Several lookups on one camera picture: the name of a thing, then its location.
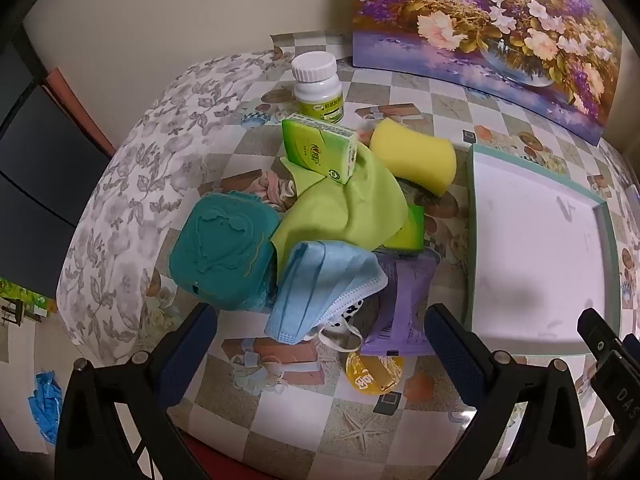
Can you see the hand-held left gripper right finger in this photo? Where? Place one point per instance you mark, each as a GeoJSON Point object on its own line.
{"type": "Point", "coordinates": [455, 355]}

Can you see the yellow sponge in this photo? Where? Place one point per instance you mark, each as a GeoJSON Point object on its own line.
{"type": "Point", "coordinates": [410, 155]}

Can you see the dark cabinet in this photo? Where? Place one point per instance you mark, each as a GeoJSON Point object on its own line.
{"type": "Point", "coordinates": [35, 170]}

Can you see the green cloth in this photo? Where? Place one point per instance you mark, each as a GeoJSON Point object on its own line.
{"type": "Point", "coordinates": [340, 210]}

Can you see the green printed bag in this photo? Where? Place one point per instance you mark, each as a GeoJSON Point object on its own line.
{"type": "Point", "coordinates": [20, 295]}

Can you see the orange board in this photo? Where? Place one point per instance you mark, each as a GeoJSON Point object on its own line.
{"type": "Point", "coordinates": [75, 105]}

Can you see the white pill bottle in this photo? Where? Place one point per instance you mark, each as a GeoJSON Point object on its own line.
{"type": "Point", "coordinates": [315, 90]}

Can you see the green tissue pack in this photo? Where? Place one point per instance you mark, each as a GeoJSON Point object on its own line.
{"type": "Point", "coordinates": [409, 232]}
{"type": "Point", "coordinates": [315, 147]}

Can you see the person's right hand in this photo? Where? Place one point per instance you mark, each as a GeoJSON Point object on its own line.
{"type": "Point", "coordinates": [607, 455]}

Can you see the blue face mask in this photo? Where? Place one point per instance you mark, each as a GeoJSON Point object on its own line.
{"type": "Point", "coordinates": [320, 285]}

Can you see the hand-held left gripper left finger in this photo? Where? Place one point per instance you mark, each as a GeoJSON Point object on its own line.
{"type": "Point", "coordinates": [187, 355]}

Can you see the grey floral blanket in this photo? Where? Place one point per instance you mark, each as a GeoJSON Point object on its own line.
{"type": "Point", "coordinates": [140, 170]}

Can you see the yellow round packet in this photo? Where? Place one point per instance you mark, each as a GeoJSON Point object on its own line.
{"type": "Point", "coordinates": [372, 372]}

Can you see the white box with teal rim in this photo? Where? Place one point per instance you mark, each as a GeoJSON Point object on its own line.
{"type": "Point", "coordinates": [530, 240]}

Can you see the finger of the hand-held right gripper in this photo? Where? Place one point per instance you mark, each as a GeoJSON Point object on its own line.
{"type": "Point", "coordinates": [600, 345]}

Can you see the leopard print scrunchie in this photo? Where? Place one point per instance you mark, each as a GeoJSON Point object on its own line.
{"type": "Point", "coordinates": [350, 312]}

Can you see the floral painting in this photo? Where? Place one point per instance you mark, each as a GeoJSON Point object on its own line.
{"type": "Point", "coordinates": [475, 20]}

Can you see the purple packet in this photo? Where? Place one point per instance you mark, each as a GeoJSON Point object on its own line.
{"type": "Point", "coordinates": [405, 300]}

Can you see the blue gloves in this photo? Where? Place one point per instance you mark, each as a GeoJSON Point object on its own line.
{"type": "Point", "coordinates": [45, 405]}

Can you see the teal plastic case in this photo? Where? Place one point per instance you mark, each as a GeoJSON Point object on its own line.
{"type": "Point", "coordinates": [220, 250]}

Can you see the pink scrunchie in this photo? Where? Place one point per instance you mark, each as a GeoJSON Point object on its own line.
{"type": "Point", "coordinates": [272, 187]}

